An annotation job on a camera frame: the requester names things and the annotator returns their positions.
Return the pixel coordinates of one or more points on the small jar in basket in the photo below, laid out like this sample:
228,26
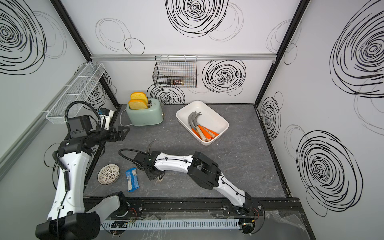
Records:
175,82

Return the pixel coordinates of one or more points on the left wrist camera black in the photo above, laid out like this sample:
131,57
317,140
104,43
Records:
79,126

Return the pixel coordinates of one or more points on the blue snack packet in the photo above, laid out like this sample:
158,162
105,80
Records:
132,179

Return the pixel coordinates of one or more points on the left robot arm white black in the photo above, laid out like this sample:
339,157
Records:
67,219

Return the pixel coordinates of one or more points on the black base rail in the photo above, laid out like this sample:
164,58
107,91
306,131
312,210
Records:
212,205

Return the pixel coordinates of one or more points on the white round sink strainer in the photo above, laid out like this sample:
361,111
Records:
108,174

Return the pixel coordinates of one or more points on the rear yellow toast slice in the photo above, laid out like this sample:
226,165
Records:
139,96

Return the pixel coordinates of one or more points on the yellow toast slice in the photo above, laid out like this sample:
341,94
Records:
139,96
137,104

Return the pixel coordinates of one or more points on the white slotted cable duct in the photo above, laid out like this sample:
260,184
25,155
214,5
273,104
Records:
196,224

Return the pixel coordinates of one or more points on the white mesh wall shelf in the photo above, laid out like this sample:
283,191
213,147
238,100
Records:
85,86

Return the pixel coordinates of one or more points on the front yellow toast slice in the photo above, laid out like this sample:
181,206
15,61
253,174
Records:
137,104

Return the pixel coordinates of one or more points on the black wire wall basket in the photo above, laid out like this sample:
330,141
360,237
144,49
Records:
175,67

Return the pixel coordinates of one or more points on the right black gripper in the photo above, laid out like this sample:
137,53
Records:
150,176

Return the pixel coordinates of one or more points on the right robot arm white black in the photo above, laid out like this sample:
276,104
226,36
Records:
201,169

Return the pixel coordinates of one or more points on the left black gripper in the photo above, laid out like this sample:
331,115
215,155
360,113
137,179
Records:
121,136

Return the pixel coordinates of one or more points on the white rectangular storage box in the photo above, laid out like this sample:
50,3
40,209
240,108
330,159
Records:
209,119

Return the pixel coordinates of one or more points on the mint green toaster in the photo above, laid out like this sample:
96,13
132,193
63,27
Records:
153,115

